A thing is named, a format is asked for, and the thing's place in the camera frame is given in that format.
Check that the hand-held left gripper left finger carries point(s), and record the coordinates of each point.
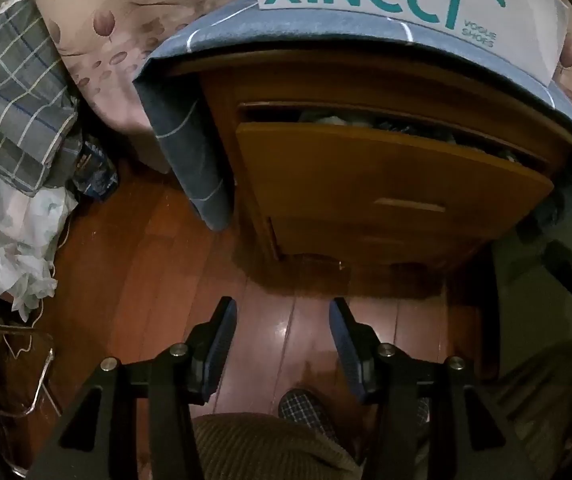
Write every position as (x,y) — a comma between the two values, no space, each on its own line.
(218,350)

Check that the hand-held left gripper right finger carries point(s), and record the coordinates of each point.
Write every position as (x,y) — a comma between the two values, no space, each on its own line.
(348,355)

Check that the wooden drawer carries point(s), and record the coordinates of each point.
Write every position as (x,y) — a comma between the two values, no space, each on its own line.
(366,170)
(366,245)

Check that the plaid slipper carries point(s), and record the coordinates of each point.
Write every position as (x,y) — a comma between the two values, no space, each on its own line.
(306,410)

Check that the person's left leg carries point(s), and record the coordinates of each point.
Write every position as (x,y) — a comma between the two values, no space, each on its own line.
(266,450)

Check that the person's leg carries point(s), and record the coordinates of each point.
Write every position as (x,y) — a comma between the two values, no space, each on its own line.
(556,410)
(266,450)

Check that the person's right leg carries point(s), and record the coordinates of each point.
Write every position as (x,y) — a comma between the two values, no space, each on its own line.
(556,410)

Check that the blue checked cloth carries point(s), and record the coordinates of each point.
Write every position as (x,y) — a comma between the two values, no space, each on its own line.
(191,160)

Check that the dark blue printed packet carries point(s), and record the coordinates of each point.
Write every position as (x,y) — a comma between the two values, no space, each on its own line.
(93,170)

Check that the white floral cloth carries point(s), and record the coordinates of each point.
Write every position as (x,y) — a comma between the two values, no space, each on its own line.
(6,240)

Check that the wooden nightstand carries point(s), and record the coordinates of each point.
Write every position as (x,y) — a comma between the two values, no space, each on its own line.
(221,110)

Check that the white shoe box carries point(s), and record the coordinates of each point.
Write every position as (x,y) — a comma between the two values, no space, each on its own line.
(516,20)

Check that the grey plaid blanket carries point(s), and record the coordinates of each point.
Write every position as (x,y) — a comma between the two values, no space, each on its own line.
(16,110)

